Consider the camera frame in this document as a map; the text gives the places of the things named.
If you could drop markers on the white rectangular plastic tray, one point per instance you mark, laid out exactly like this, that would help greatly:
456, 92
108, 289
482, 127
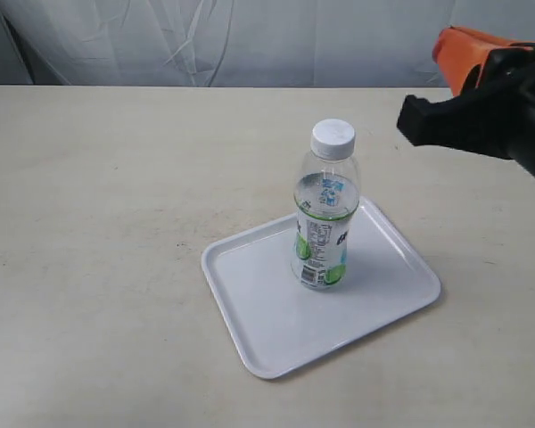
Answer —
278, 325

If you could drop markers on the clear plastic water bottle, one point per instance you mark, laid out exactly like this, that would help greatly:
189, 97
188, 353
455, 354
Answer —
326, 195

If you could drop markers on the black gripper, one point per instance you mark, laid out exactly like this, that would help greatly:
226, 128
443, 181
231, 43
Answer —
498, 122

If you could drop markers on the white backdrop cloth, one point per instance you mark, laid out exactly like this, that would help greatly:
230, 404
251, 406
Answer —
240, 43

